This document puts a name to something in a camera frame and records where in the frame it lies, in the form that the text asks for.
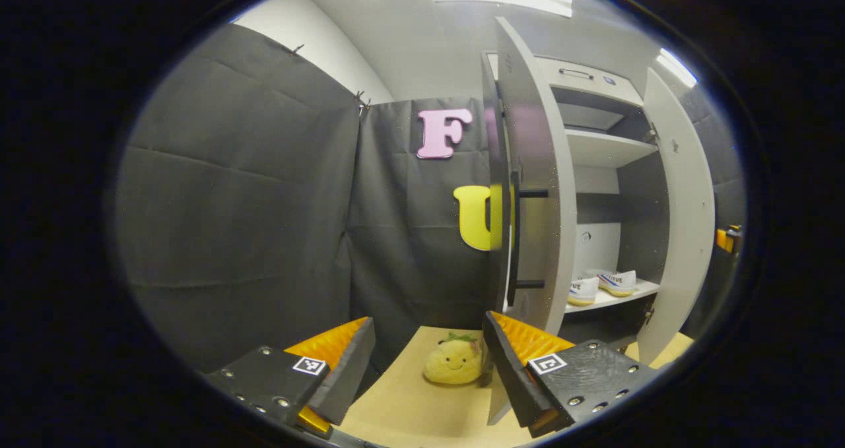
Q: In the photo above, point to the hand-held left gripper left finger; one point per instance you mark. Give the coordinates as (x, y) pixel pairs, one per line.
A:
(346, 375)

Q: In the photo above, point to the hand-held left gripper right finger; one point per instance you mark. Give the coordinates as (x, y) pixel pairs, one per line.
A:
(511, 375)

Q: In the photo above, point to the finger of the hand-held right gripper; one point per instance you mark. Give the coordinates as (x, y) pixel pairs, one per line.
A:
(726, 239)

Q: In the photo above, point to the grey shoe cabinet door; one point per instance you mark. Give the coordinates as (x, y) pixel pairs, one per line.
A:
(686, 204)
(544, 138)

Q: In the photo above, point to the grey shoe cabinet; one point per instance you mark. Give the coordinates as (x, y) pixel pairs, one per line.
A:
(643, 210)

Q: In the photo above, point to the white striped canvas shoe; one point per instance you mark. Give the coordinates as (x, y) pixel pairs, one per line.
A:
(617, 282)
(582, 291)

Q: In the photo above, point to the grey cabinet shelf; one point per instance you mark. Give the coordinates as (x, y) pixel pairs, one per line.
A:
(647, 288)
(601, 148)

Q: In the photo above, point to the grey cabinet drawer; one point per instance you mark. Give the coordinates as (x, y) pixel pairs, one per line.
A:
(587, 85)

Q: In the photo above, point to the yellow smiling plush toy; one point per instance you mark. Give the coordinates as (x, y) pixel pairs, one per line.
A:
(452, 365)

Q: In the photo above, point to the black backdrop cloth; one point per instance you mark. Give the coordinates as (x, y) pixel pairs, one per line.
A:
(231, 204)
(726, 171)

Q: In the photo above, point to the small ceiling light panel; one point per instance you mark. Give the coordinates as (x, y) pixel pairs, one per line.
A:
(676, 68)

